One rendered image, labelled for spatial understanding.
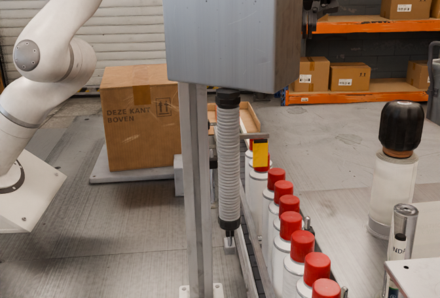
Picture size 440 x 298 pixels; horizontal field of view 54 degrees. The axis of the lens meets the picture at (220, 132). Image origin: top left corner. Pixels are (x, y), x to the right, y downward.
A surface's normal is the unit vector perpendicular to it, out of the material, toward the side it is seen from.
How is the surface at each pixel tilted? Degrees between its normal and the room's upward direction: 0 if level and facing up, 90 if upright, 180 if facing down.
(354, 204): 0
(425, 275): 0
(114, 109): 90
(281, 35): 90
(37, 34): 53
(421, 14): 89
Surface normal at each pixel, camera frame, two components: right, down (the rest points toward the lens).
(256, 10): -0.50, 0.32
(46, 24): -0.01, -0.29
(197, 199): 0.09, 0.36
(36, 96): 0.67, -0.41
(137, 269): -0.02, -0.93
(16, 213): 0.63, -0.74
